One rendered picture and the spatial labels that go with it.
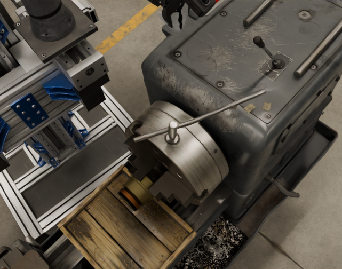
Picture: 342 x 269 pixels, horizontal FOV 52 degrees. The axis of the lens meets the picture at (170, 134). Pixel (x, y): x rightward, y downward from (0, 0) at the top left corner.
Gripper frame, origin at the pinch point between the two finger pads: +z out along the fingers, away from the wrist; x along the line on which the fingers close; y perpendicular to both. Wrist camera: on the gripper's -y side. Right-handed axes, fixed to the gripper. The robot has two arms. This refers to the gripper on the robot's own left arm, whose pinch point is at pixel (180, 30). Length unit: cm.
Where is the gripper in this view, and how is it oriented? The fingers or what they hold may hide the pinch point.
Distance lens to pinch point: 94.0
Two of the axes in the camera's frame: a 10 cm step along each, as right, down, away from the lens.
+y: -7.4, -5.7, 3.6
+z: 0.8, 4.6, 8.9
